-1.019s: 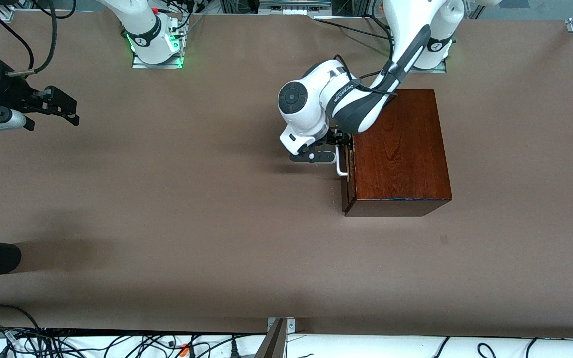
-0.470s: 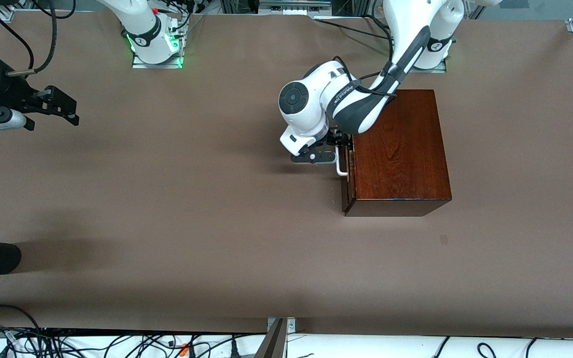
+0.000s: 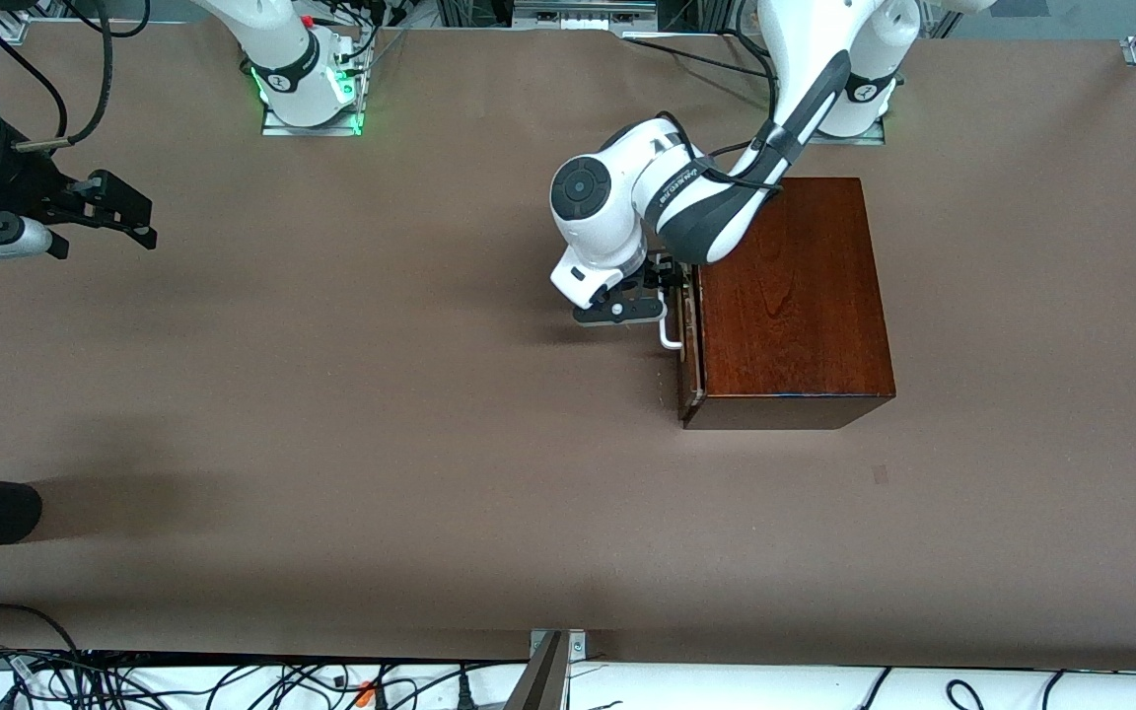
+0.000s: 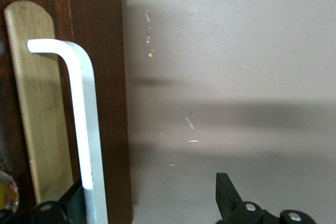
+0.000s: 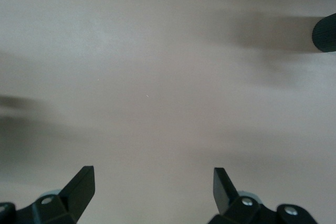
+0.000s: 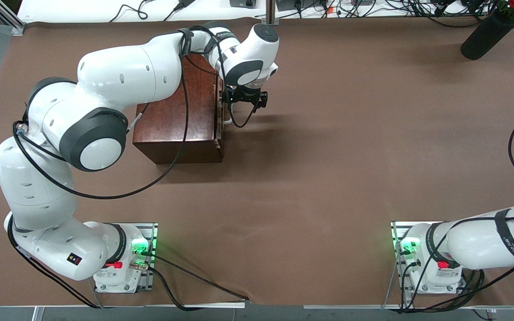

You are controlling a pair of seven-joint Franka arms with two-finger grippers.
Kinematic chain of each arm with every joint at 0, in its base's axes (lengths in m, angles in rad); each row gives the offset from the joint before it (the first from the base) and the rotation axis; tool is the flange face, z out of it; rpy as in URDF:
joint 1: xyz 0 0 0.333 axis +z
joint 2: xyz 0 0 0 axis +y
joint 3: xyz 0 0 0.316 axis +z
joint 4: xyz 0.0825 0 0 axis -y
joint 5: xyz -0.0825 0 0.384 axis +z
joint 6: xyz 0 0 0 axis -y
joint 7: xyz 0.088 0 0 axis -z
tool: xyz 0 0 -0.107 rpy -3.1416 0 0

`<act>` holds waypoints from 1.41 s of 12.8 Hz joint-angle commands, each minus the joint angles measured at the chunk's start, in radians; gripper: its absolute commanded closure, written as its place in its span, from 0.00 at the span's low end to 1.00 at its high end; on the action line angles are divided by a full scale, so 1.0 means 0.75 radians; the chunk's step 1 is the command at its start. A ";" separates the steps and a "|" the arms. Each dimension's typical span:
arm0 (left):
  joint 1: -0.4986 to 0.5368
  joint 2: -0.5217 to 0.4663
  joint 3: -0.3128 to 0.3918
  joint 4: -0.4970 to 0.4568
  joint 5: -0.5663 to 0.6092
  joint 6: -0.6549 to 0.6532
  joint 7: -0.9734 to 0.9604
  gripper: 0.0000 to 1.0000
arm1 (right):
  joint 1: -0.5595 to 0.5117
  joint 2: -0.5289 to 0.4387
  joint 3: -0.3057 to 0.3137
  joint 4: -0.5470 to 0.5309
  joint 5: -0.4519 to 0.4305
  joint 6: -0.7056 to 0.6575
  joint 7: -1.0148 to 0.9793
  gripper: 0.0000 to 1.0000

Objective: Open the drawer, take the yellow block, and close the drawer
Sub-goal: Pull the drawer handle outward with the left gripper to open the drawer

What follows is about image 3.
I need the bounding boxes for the wooden drawer with white handle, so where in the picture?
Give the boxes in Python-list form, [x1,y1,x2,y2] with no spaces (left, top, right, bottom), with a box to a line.
[657,261,705,420]

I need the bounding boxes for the dark brown wooden cabinet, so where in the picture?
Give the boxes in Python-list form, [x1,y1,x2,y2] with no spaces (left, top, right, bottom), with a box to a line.
[678,177,896,431]

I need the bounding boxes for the grey box with ports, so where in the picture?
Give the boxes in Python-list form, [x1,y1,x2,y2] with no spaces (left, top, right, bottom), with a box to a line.
[514,0,658,31]

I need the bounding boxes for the dark slanted metal bar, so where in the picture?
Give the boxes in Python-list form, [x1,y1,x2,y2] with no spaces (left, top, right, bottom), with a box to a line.
[507,631,569,710]

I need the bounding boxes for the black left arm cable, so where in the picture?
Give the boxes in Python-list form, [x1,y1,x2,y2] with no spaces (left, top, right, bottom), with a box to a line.
[657,30,786,188]

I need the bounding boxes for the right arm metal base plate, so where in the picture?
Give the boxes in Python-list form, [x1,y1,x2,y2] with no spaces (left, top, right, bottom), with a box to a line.
[262,30,366,137]

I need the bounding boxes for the black cable across table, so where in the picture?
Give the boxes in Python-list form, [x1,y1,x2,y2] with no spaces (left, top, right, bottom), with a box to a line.
[622,35,776,78]

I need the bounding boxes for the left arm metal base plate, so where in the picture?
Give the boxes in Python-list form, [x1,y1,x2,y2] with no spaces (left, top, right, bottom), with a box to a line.
[805,118,887,146]

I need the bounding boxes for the silver metal bracket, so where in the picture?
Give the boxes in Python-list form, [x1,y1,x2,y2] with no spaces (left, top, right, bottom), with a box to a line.
[529,629,589,664]

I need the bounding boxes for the black looped cable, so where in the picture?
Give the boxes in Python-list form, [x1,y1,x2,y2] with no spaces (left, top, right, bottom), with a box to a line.
[0,603,86,660]

